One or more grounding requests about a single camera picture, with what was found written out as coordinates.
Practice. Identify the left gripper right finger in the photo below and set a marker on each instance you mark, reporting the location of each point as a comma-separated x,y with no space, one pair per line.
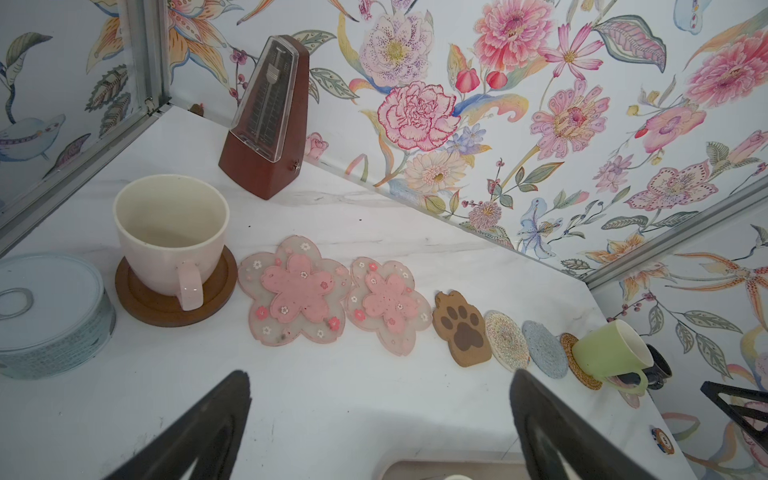
553,436

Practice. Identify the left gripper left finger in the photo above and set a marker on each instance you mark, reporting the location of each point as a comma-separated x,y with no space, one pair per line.
203,443

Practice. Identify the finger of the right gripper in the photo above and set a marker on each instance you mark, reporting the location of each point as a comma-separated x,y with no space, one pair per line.
746,408

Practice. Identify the grey-blue woven round coaster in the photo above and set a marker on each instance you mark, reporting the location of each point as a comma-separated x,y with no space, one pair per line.
545,350

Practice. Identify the woven rattan round coaster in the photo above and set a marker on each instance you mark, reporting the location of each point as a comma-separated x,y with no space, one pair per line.
567,342

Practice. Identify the small dark navy mug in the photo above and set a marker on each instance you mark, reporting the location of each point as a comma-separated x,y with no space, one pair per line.
658,374

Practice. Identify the white multicolour zigzag coaster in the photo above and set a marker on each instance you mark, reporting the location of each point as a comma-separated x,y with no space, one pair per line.
508,344

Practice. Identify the light green mug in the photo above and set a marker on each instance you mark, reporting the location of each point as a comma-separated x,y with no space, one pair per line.
612,350

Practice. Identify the brown round cork coaster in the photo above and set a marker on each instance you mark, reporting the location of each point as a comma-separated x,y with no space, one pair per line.
165,311

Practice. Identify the pink flower coaster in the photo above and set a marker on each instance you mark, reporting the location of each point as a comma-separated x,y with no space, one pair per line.
296,291
633,400
384,300

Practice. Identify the cream mug pink handle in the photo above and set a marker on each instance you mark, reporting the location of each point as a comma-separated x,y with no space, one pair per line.
171,231

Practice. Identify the brown paw print coaster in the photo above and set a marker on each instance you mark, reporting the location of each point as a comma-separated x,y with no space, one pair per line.
462,326

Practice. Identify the beige serving tray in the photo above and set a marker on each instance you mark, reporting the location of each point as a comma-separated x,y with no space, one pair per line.
454,469

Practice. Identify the red poker chip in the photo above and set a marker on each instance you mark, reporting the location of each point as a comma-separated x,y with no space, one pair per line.
662,441

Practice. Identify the small tin can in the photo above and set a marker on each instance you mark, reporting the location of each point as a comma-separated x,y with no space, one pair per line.
55,314

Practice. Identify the brown wooden metronome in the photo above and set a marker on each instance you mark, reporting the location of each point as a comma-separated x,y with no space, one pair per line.
264,149

